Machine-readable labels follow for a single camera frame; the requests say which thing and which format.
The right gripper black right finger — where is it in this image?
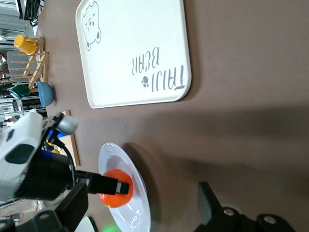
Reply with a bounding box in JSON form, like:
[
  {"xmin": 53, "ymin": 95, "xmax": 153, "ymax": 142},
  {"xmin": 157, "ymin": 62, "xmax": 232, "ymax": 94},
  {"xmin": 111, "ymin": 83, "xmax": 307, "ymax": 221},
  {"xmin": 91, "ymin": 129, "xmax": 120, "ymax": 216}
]
[{"xmin": 255, "ymin": 213, "xmax": 299, "ymax": 232}]

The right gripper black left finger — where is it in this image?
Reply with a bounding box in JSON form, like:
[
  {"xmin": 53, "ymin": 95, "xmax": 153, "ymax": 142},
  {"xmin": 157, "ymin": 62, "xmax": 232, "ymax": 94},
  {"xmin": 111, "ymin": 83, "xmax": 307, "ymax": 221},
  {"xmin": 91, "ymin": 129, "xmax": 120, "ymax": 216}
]
[{"xmin": 197, "ymin": 181, "xmax": 242, "ymax": 226}]

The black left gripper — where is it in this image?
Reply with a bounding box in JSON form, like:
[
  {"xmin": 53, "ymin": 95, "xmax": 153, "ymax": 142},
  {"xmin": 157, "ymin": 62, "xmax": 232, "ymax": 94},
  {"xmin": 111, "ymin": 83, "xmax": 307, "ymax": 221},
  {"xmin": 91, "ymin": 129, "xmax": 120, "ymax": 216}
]
[{"xmin": 14, "ymin": 152, "xmax": 130, "ymax": 202}]

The orange mandarin fruit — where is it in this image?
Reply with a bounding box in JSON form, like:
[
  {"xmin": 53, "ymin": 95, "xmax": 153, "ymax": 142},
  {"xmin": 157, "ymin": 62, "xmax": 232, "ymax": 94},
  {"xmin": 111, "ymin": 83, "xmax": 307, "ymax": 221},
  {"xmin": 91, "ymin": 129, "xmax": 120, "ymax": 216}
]
[{"xmin": 100, "ymin": 169, "xmax": 134, "ymax": 209}]

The white round plate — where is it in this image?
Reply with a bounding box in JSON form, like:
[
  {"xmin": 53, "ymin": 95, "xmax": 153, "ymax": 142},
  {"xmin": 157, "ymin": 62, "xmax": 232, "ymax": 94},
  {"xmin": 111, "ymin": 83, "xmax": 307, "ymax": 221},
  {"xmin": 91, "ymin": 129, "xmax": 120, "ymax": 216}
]
[{"xmin": 98, "ymin": 142, "xmax": 152, "ymax": 232}]

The grey plate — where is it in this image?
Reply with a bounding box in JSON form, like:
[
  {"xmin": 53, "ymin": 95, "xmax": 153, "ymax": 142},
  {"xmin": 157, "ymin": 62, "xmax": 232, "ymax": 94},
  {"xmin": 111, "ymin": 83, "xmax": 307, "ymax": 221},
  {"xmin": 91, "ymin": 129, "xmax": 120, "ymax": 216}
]
[{"xmin": 6, "ymin": 50, "xmax": 37, "ymax": 83}]

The wooden cutting board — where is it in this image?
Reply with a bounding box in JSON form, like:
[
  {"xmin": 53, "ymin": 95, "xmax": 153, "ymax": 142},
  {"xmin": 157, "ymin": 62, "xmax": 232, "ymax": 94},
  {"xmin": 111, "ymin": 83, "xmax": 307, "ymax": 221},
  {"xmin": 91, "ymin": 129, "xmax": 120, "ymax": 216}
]
[{"xmin": 56, "ymin": 110, "xmax": 81, "ymax": 167}]

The blue bowl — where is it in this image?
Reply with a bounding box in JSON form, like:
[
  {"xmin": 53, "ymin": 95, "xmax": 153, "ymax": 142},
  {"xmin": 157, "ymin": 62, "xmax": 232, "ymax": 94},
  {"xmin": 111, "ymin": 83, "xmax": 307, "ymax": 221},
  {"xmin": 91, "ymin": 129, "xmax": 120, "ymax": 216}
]
[{"xmin": 37, "ymin": 81, "xmax": 55, "ymax": 108}]

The dark green mug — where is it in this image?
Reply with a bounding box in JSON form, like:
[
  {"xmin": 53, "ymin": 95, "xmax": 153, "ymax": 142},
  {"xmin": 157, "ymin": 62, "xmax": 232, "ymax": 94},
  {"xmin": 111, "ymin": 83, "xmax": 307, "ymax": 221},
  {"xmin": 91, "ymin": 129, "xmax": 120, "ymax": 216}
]
[{"xmin": 9, "ymin": 84, "xmax": 31, "ymax": 99}]

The wooden mug rack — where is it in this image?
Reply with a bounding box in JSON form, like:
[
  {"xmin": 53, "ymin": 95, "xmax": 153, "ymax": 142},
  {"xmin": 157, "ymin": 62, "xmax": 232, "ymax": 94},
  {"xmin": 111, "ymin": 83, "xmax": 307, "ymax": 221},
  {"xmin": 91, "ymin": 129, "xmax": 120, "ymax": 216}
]
[{"xmin": 9, "ymin": 36, "xmax": 50, "ymax": 89}]

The brown table mat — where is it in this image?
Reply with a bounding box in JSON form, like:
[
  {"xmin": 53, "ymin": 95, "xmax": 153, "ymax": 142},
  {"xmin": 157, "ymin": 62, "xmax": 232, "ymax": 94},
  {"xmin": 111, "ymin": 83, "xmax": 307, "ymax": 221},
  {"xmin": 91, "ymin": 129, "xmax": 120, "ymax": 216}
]
[{"xmin": 36, "ymin": 0, "xmax": 309, "ymax": 232}]

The cream bear print tray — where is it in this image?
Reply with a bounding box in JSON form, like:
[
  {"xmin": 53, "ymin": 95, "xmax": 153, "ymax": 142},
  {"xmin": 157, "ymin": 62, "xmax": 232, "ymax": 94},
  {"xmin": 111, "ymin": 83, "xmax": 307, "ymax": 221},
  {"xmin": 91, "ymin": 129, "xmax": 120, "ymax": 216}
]
[{"xmin": 75, "ymin": 0, "xmax": 193, "ymax": 109}]

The yellow mug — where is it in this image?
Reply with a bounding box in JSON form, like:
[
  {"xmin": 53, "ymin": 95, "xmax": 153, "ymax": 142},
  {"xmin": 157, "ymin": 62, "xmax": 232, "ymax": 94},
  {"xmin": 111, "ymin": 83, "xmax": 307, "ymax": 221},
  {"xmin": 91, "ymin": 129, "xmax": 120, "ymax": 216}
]
[{"xmin": 14, "ymin": 34, "xmax": 38, "ymax": 56}]

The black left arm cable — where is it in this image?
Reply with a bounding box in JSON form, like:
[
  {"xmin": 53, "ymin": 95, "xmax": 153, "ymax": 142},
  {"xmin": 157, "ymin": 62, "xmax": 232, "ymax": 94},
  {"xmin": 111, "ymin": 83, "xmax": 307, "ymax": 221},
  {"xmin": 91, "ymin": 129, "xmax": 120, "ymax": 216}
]
[{"xmin": 55, "ymin": 139, "xmax": 77, "ymax": 186}]

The dark grey camera mount bracket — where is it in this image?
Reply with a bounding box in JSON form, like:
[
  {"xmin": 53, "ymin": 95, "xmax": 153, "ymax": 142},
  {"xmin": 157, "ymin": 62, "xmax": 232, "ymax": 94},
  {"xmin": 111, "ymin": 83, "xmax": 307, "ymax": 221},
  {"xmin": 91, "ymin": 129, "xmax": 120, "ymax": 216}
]
[{"xmin": 0, "ymin": 183, "xmax": 89, "ymax": 232}]

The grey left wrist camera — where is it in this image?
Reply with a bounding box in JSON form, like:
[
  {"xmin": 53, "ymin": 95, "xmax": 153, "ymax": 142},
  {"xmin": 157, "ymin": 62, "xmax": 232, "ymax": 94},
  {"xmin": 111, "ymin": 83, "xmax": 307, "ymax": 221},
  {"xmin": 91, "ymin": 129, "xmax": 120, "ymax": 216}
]
[{"xmin": 56, "ymin": 114, "xmax": 80, "ymax": 135}]

